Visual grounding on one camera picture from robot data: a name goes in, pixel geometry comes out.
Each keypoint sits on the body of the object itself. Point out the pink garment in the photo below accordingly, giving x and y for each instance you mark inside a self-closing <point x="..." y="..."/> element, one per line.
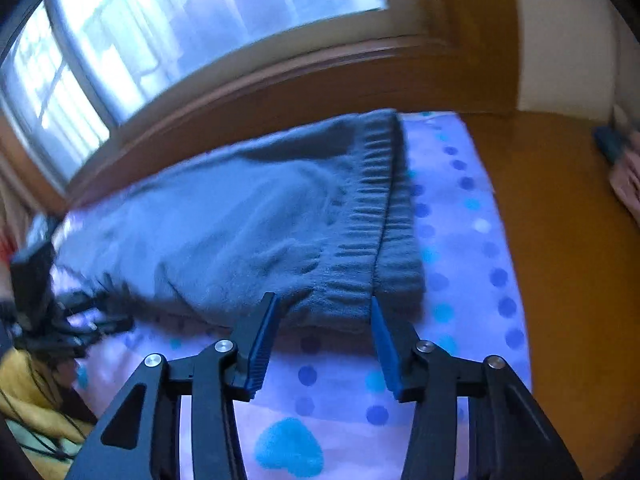
<point x="627" y="180"/>

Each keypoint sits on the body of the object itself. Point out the wooden window frame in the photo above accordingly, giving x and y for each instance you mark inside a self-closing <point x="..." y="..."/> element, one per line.
<point x="450" y="35"/>

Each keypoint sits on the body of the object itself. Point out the grey-blue fleece pants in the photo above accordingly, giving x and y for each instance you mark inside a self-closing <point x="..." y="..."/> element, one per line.
<point x="250" y="220"/>

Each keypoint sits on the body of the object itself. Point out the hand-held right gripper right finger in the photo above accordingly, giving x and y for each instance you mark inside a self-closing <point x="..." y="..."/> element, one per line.
<point x="387" y="355"/>

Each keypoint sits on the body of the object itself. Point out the pale green cloth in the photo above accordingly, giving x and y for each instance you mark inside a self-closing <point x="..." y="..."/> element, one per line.
<point x="35" y="437"/>

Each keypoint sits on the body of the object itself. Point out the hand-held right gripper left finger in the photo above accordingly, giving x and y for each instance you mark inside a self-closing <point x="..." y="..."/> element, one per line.
<point x="260" y="350"/>

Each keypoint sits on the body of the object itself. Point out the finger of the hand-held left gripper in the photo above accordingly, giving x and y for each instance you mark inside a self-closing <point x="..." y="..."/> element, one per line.
<point x="85" y="335"/>
<point x="90" y="300"/>

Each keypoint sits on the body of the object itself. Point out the glass window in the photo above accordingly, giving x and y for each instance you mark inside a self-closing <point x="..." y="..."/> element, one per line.
<point x="200" y="10"/>

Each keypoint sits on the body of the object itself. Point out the polka-dot bed sheet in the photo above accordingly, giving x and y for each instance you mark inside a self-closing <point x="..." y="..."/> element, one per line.
<point x="450" y="260"/>

